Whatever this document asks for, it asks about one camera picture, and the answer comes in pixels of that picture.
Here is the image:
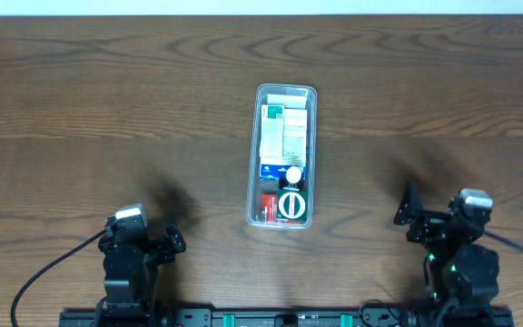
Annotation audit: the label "red orange box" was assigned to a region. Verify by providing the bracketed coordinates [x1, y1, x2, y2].
[261, 194, 294, 224]

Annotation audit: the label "blue tall box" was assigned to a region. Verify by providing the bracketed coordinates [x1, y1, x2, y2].
[259, 107, 310, 183]

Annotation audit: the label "dark green square box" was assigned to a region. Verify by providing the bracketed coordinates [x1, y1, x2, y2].
[277, 190, 308, 224]

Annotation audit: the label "dark bottle white cap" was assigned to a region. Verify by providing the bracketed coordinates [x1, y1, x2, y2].
[279, 166, 304, 192]

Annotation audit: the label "white green medicine box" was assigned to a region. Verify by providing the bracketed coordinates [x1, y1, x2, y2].
[260, 104, 284, 158]

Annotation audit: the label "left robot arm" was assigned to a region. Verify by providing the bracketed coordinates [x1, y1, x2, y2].
[98, 207, 186, 320]

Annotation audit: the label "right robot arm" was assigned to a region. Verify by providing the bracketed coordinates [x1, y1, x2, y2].
[393, 182, 499, 321]

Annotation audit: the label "clear plastic container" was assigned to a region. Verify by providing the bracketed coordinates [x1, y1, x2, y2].
[246, 84, 318, 230]

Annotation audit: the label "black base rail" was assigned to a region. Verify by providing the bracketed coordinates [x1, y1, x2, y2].
[59, 306, 515, 327]

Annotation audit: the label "left black cable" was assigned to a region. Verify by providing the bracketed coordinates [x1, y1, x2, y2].
[10, 229, 108, 327]

